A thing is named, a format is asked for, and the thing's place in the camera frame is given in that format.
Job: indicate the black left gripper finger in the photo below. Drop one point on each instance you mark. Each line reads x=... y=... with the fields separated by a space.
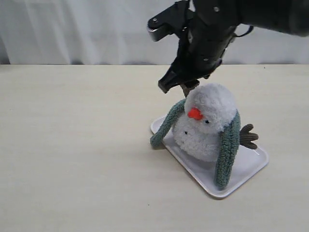
x=173 y=71

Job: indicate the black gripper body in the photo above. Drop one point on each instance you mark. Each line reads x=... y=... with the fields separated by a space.
x=203 y=48

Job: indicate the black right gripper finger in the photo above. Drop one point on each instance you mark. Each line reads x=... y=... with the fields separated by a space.
x=186 y=81

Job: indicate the white plush snowman toy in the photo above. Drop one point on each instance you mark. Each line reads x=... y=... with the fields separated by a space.
x=208 y=110

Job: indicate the green fleece scarf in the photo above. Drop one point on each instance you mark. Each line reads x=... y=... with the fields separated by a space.
x=230 y=141

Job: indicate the white rectangular plastic tray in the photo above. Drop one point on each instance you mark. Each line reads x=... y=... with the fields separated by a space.
x=247 y=164

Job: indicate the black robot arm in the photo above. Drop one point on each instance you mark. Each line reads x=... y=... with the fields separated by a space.
x=284 y=16

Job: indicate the white curtain backdrop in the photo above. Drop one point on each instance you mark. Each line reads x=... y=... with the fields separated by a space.
x=115 y=32

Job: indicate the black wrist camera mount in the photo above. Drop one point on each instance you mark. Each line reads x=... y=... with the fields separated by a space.
x=173 y=20

